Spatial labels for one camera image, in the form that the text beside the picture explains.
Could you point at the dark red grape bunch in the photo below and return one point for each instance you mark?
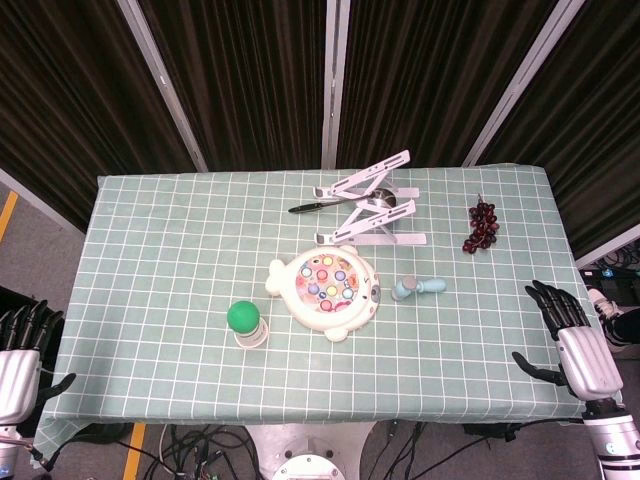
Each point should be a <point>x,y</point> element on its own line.
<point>481,225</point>

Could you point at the white frame post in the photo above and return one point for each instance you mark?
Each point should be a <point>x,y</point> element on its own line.
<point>610,251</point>
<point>520,85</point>
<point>334,75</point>
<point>160,75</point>

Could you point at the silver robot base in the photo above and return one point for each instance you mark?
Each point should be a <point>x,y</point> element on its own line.
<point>310,450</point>

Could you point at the white paper cup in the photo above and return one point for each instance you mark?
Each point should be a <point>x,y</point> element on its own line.
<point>254,339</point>

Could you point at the green ball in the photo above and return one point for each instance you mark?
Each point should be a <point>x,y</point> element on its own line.
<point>243,316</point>

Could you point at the black power strip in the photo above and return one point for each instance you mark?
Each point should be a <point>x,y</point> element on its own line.
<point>607,273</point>

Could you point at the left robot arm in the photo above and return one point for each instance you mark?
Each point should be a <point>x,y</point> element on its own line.
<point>7,450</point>

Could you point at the light blue toy hammer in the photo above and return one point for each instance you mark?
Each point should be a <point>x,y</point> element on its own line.
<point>405,289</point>

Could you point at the dark pleated curtain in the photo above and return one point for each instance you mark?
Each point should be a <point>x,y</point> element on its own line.
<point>250,75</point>

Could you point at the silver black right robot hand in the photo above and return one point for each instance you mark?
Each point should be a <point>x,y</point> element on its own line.
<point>585,350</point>

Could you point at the white folding laptop stand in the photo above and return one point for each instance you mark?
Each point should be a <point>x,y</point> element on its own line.
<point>372,215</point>

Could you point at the green checked tablecloth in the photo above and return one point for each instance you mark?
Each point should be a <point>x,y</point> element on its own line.
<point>175,250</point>

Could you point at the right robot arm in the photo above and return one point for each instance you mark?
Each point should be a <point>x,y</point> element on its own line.
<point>615,440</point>

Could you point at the fish shaped toy game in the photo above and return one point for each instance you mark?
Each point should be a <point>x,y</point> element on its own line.
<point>325,295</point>

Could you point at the white shoe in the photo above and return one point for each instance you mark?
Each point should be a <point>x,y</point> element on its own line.
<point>602,302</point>

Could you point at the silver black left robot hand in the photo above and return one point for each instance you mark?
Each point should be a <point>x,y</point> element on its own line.
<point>17,380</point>

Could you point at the black trouser leg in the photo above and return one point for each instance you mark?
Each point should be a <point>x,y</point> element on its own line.
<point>627,327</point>

